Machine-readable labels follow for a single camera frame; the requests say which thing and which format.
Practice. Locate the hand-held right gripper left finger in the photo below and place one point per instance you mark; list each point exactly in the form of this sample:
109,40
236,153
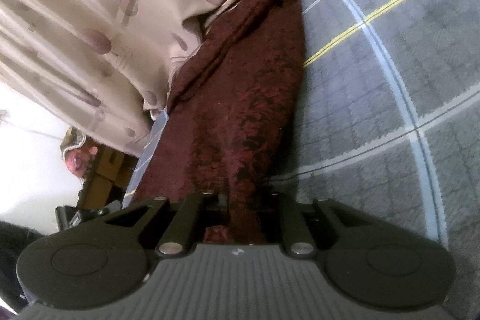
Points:
187,222

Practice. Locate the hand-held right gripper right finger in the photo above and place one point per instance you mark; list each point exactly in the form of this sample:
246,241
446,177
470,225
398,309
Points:
290,226

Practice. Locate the dark red knit garment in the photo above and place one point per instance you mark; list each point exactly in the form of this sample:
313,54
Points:
240,110

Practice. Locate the brown cardboard box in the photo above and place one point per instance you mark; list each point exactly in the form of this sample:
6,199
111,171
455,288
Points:
107,170

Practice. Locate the pink and beige cloth bundle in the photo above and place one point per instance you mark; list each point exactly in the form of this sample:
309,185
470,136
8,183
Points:
77,155

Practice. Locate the beige leaf print curtain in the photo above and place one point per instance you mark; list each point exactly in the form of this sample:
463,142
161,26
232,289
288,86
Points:
93,5

